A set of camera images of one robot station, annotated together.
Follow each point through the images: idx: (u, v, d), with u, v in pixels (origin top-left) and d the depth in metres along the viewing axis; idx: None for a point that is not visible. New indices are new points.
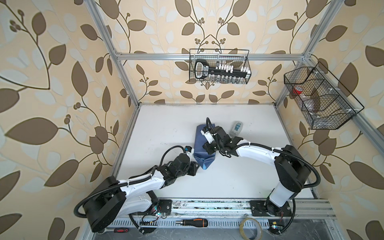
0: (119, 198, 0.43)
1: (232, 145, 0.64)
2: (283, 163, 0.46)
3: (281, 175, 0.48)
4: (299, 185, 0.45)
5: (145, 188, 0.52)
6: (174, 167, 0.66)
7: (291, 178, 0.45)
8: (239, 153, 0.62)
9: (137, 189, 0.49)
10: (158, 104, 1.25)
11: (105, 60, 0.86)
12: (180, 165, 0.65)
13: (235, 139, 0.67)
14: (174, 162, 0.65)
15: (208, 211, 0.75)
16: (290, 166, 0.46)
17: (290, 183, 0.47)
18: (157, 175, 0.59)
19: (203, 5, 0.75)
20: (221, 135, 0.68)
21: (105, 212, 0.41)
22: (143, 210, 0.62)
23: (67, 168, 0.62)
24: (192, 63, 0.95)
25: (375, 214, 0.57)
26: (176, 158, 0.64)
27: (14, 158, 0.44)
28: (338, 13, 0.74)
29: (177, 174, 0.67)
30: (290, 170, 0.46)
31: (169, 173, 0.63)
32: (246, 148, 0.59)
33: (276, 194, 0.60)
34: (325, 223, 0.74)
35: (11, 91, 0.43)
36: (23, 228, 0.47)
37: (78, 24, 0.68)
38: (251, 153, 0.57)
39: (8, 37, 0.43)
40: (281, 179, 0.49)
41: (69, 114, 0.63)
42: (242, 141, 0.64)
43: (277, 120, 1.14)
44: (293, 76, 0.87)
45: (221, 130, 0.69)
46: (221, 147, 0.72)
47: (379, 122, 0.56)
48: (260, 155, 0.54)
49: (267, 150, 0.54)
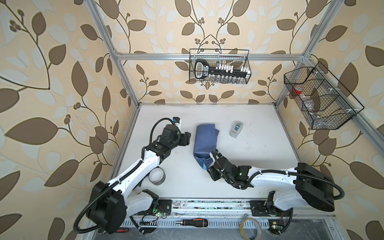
0: (116, 198, 0.40)
1: (244, 179, 0.60)
2: (305, 187, 0.43)
3: (309, 198, 0.43)
4: (331, 204, 0.42)
5: (140, 176, 0.49)
6: (164, 140, 0.62)
7: (320, 200, 0.42)
8: (253, 184, 0.57)
9: (132, 180, 0.46)
10: (158, 104, 1.25)
11: (105, 60, 0.86)
12: (171, 135, 0.61)
13: (244, 169, 0.63)
14: (163, 134, 0.61)
15: (208, 211, 0.75)
16: (312, 187, 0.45)
17: (321, 204, 0.42)
18: (149, 155, 0.55)
19: (203, 5, 0.75)
20: (228, 169, 0.63)
21: (110, 214, 0.39)
22: (147, 207, 0.62)
23: (67, 168, 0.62)
24: (192, 63, 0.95)
25: (376, 214, 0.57)
26: (164, 130, 0.60)
27: (14, 158, 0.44)
28: (338, 13, 0.74)
29: (170, 145, 0.62)
30: (314, 192, 0.42)
31: (161, 146, 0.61)
32: (259, 178, 0.56)
33: (282, 201, 0.60)
34: (325, 223, 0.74)
35: (11, 91, 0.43)
36: (23, 228, 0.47)
37: (78, 24, 0.68)
38: (265, 181, 0.53)
39: (8, 37, 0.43)
40: (308, 200, 0.44)
41: (69, 114, 0.63)
42: (252, 171, 0.60)
43: (277, 120, 1.14)
44: (293, 76, 0.87)
45: (226, 162, 0.63)
46: (233, 181, 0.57)
47: (379, 122, 0.56)
48: (276, 182, 0.50)
49: (282, 175, 0.50)
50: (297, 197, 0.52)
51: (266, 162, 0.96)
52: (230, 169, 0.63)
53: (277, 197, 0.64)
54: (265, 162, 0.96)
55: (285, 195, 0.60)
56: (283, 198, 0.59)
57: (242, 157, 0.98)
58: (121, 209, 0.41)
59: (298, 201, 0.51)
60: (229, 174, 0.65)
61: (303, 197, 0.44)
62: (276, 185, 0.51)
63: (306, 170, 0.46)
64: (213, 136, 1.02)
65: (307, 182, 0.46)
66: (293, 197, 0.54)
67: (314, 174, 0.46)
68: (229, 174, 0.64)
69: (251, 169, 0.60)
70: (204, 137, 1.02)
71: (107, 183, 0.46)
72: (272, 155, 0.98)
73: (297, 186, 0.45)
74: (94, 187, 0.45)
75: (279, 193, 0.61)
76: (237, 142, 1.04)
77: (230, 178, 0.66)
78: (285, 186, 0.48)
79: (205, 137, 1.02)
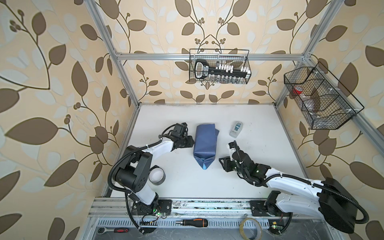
0: (145, 155, 0.48)
1: (260, 176, 0.60)
2: (329, 202, 0.41)
3: (328, 214, 0.43)
4: (352, 226, 0.40)
5: (160, 150, 0.57)
6: (175, 133, 0.74)
7: (342, 220, 0.40)
8: (270, 184, 0.57)
9: (155, 149, 0.54)
10: (158, 104, 1.25)
11: (105, 60, 0.86)
12: (181, 130, 0.74)
13: (262, 168, 0.63)
14: (174, 129, 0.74)
15: (208, 211, 0.75)
16: (337, 204, 0.41)
17: (339, 223, 0.42)
18: (166, 138, 0.66)
19: (203, 5, 0.75)
20: (246, 163, 0.62)
21: (139, 170, 0.46)
22: (149, 203, 0.63)
23: (67, 168, 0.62)
24: (192, 63, 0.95)
25: (375, 214, 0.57)
26: (176, 125, 0.74)
27: (14, 158, 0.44)
28: (338, 13, 0.74)
29: (179, 137, 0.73)
30: (339, 210, 0.41)
31: (173, 137, 0.69)
32: (278, 180, 0.55)
33: (289, 203, 0.59)
34: (325, 223, 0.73)
35: (11, 91, 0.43)
36: (23, 228, 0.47)
37: (78, 24, 0.68)
38: (284, 184, 0.53)
39: (8, 37, 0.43)
40: (327, 216, 0.43)
41: (69, 114, 0.63)
42: (271, 172, 0.59)
43: (277, 120, 1.14)
44: (293, 76, 0.87)
45: (246, 156, 0.63)
46: (247, 176, 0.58)
47: (379, 122, 0.56)
48: (295, 188, 0.50)
49: (306, 184, 0.49)
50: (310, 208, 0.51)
51: (265, 162, 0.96)
52: (247, 164, 0.62)
53: (282, 198, 0.64)
54: (265, 161, 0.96)
55: (294, 199, 0.59)
56: (291, 202, 0.59)
57: None
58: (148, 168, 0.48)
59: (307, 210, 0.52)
60: (246, 168, 0.64)
61: (323, 211, 0.43)
62: (294, 191, 0.50)
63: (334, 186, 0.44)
64: (213, 136, 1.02)
65: (332, 198, 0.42)
66: (306, 206, 0.53)
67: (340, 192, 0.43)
68: (246, 168, 0.64)
69: (271, 169, 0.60)
70: (204, 137, 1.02)
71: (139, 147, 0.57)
72: (272, 155, 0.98)
73: (320, 199, 0.44)
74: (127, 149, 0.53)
75: (285, 196, 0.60)
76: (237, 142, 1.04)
77: (246, 172, 0.65)
78: (304, 194, 0.48)
79: (205, 137, 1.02)
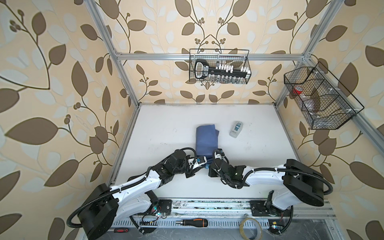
0: (111, 205, 0.42)
1: (239, 178, 0.61)
2: (292, 182, 0.44)
3: (297, 194, 0.44)
4: (320, 199, 0.42)
5: (139, 191, 0.51)
6: (170, 165, 0.64)
7: (308, 194, 0.43)
8: (247, 182, 0.59)
9: (131, 193, 0.48)
10: (158, 104, 1.25)
11: (105, 60, 0.86)
12: (177, 162, 0.63)
13: (239, 169, 0.65)
14: (169, 159, 0.63)
15: (208, 211, 0.75)
16: (300, 181, 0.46)
17: (309, 199, 0.43)
18: (152, 175, 0.57)
19: (203, 5, 0.75)
20: (225, 169, 0.65)
21: (99, 221, 0.41)
22: (144, 210, 0.62)
23: (67, 167, 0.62)
24: (192, 63, 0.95)
25: (375, 214, 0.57)
26: (171, 155, 0.62)
27: (14, 158, 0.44)
28: (338, 13, 0.74)
29: (174, 171, 0.66)
30: (301, 186, 0.44)
31: (166, 171, 0.62)
32: (253, 176, 0.57)
33: (279, 199, 0.60)
34: (325, 223, 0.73)
35: (11, 91, 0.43)
36: (23, 228, 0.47)
37: (78, 24, 0.68)
38: (259, 178, 0.54)
39: (8, 37, 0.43)
40: (299, 196, 0.45)
41: (69, 114, 0.63)
42: (246, 170, 0.62)
43: (277, 120, 1.14)
44: (293, 76, 0.87)
45: (222, 162, 0.65)
46: (229, 181, 0.66)
47: (379, 122, 0.56)
48: (266, 179, 0.52)
49: (272, 172, 0.52)
50: (292, 194, 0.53)
51: (266, 162, 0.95)
52: (226, 169, 0.65)
53: (275, 195, 0.65)
54: (264, 161, 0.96)
55: (282, 193, 0.60)
56: (282, 196, 0.59)
57: (242, 158, 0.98)
58: (112, 218, 0.43)
59: (292, 199, 0.52)
60: (225, 174, 0.66)
61: (292, 191, 0.45)
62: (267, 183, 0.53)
63: (294, 165, 0.47)
64: (213, 136, 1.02)
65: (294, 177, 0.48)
66: (288, 194, 0.55)
67: (301, 170, 0.47)
68: (226, 173, 0.66)
69: (245, 168, 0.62)
70: (203, 138, 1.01)
71: (109, 187, 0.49)
72: (272, 155, 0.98)
73: (284, 181, 0.46)
74: (97, 188, 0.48)
75: (277, 192, 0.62)
76: (237, 142, 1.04)
77: (227, 177, 0.68)
78: (275, 183, 0.50)
79: (206, 137, 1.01)
